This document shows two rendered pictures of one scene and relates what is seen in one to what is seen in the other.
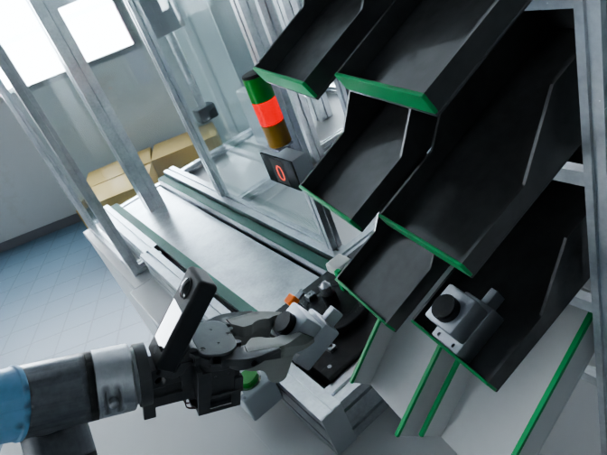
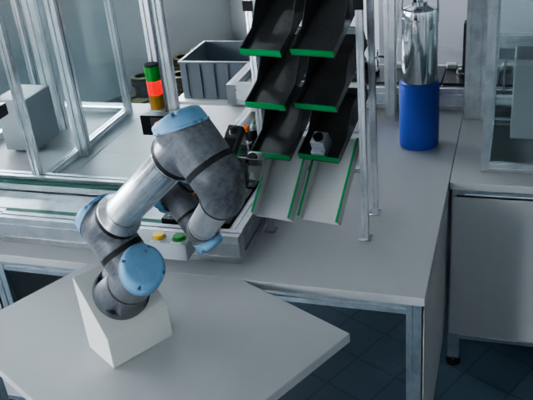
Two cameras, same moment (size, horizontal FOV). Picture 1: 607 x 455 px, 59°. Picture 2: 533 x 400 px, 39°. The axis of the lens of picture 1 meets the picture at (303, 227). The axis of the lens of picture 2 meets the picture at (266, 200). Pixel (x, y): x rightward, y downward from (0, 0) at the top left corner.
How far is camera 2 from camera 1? 174 cm
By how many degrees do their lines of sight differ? 39
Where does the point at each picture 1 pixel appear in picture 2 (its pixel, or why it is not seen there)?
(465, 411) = (312, 202)
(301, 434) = (212, 265)
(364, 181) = (276, 96)
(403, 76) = (314, 49)
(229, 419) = not seen: hidden behind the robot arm
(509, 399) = (330, 188)
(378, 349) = (260, 194)
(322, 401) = (231, 232)
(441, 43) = (323, 40)
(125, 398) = not seen: hidden behind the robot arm
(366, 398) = (247, 232)
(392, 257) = (273, 139)
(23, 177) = not seen: outside the picture
